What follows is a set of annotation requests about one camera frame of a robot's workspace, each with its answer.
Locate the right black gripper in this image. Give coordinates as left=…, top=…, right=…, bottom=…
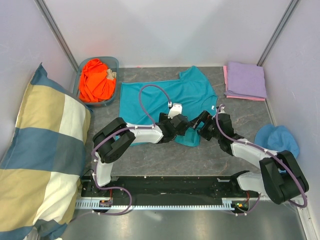
left=188, top=110, right=222, bottom=141

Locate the teal t shirt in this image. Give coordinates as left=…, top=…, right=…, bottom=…
left=118, top=65, right=218, bottom=147

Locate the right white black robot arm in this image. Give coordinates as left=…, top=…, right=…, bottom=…
left=191, top=111, right=309, bottom=208

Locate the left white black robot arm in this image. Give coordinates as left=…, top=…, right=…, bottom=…
left=91, top=113, right=190, bottom=197

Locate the folded pink t shirt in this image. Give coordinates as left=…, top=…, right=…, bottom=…
left=222, top=65, right=265, bottom=102

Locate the folded purple t shirt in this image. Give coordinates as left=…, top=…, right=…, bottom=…
left=226, top=61, right=267, bottom=99

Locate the blue bucket hat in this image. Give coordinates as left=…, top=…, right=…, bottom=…
left=254, top=124, right=300, bottom=158

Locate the beige crumpled cloth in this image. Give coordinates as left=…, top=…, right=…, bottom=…
left=106, top=68, right=117, bottom=80

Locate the orange t shirt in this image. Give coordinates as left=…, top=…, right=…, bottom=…
left=78, top=58, right=117, bottom=103

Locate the blue beige striped pillow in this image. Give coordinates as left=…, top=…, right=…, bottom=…
left=0, top=65, right=91, bottom=240

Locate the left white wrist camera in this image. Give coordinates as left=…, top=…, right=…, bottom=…
left=168, top=102, right=183, bottom=119

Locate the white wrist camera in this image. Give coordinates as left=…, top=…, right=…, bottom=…
left=168, top=102, right=183, bottom=119
left=216, top=104, right=226, bottom=115

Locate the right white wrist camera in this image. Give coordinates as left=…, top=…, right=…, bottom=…
left=216, top=104, right=226, bottom=115

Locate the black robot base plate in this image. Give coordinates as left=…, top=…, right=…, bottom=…
left=81, top=176, right=259, bottom=205

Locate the grey slotted cable duct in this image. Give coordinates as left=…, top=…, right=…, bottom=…
left=74, top=197, right=256, bottom=211

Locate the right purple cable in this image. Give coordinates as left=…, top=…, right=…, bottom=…
left=214, top=106, right=309, bottom=218

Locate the right aluminium frame post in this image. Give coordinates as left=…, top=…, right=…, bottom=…
left=256, top=0, right=301, bottom=67

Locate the aluminium frame post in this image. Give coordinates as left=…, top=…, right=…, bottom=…
left=34, top=0, right=79, bottom=71
left=256, top=0, right=301, bottom=67

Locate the left aluminium frame post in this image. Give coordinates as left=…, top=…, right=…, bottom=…
left=34, top=0, right=79, bottom=71

